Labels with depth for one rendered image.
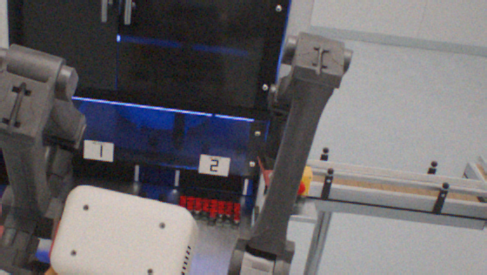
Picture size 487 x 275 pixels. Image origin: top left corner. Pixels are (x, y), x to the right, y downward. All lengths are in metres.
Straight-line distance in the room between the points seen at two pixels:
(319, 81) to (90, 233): 0.42
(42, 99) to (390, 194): 1.40
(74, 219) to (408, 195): 1.31
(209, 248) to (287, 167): 0.75
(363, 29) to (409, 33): 0.45
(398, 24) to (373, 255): 3.65
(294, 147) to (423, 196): 1.14
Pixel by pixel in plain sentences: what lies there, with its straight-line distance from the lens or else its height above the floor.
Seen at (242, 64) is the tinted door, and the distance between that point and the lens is 1.72.
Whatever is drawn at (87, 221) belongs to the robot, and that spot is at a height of 1.36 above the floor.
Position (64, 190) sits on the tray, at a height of 0.88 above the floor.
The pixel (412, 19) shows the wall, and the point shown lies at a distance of 6.69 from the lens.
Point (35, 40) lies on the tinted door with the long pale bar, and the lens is 1.79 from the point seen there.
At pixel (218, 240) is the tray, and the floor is 0.88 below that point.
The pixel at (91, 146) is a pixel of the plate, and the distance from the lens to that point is 1.87.
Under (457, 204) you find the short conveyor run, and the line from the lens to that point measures 2.15.
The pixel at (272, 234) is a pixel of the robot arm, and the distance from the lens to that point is 1.08.
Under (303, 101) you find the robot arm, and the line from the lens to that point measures 1.00.
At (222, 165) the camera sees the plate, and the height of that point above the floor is 1.02.
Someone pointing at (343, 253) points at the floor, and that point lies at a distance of 3.36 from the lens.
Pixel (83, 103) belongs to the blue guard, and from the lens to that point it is 1.81.
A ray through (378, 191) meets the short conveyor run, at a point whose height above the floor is 0.93.
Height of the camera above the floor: 1.95
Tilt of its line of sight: 29 degrees down
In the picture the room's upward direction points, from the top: 7 degrees clockwise
